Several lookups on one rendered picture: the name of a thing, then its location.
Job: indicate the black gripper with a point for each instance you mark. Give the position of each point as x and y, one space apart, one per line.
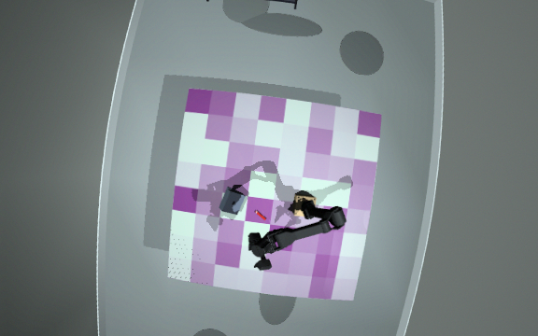
264 263

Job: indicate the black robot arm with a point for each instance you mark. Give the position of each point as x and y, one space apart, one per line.
287 236

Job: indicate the dark grey square panel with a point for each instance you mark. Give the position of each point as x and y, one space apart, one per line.
231 201

